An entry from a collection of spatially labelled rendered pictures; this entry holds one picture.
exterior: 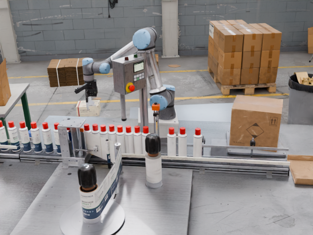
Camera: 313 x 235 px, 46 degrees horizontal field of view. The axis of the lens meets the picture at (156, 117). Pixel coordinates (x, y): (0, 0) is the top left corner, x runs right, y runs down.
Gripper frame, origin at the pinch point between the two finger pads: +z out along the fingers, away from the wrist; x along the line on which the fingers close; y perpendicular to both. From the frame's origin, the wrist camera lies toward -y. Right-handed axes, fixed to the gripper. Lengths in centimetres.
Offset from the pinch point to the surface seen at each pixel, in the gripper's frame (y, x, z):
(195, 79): 129, 336, 97
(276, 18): 310, 491, 24
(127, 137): 30, -56, -2
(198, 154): 72, -63, 6
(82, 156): 4, -62, 6
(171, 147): 56, -61, 2
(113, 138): 22, -54, -1
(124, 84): 30, -54, -35
